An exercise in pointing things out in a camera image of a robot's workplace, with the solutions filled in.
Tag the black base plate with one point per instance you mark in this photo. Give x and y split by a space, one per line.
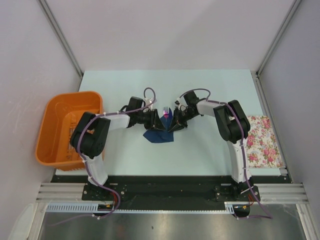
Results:
163 190

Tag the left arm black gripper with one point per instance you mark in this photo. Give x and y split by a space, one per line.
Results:
154 121

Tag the dark blue paper napkin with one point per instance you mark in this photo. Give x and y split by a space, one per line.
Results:
159 137

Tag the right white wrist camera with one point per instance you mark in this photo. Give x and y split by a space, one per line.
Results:
178 101

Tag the white slotted cable duct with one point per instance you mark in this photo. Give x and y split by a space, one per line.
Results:
139 207

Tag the purple iridescent fork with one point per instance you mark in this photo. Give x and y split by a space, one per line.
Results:
166 113

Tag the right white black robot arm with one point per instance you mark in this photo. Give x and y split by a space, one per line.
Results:
233 126

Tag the floral cloth mat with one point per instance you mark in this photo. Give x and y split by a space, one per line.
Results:
262 149

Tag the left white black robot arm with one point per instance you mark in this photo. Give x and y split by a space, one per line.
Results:
90 134

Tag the orange plastic basket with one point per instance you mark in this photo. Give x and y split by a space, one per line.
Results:
61 116

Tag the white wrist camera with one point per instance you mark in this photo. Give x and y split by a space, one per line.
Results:
149 101
178 101

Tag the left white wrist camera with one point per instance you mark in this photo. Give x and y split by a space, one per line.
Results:
149 101

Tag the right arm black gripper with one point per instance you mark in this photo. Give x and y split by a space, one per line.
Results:
177 123

